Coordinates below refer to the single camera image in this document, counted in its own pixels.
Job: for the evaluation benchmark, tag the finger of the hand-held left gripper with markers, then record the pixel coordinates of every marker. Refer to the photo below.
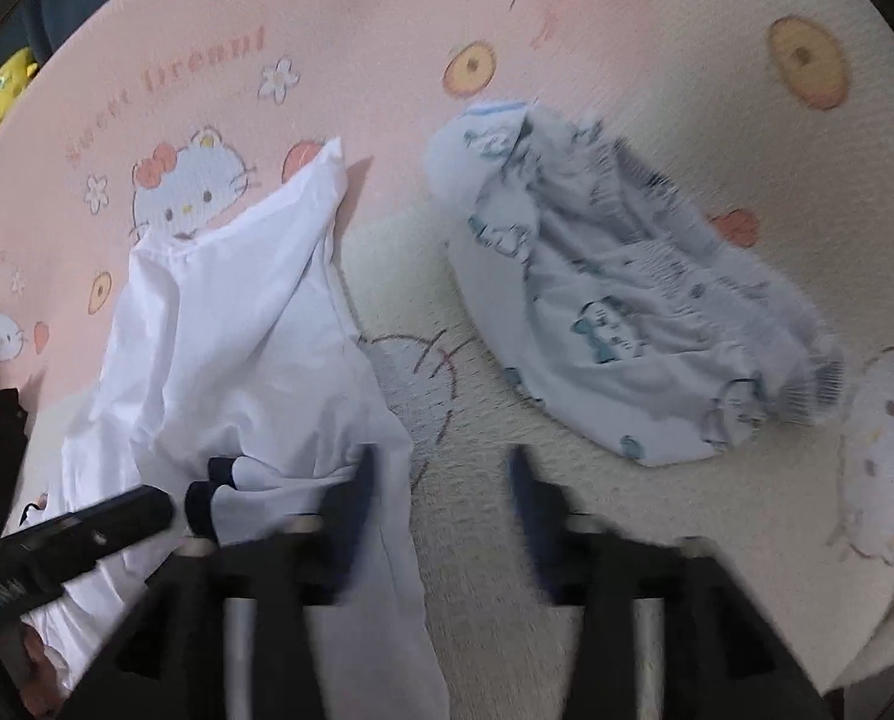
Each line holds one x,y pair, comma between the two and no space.
102,525

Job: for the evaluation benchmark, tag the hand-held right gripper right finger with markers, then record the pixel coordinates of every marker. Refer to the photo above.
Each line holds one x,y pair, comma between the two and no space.
529,502

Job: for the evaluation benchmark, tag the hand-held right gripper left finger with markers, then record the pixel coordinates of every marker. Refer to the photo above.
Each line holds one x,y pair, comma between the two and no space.
353,510

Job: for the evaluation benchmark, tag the white shirt with navy trim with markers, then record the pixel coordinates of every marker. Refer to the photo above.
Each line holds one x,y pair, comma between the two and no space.
229,330

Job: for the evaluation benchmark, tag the white blue-printed garment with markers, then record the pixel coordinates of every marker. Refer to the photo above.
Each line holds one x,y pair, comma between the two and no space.
604,277

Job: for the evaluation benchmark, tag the yellow plush toy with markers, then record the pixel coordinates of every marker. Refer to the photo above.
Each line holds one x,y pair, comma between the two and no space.
4,94

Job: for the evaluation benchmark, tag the pink cream cartoon printed blanket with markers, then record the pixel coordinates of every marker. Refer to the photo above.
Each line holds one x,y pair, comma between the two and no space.
627,45

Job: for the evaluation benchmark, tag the dark teal cloth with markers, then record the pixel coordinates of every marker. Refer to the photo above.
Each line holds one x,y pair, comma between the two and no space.
64,7

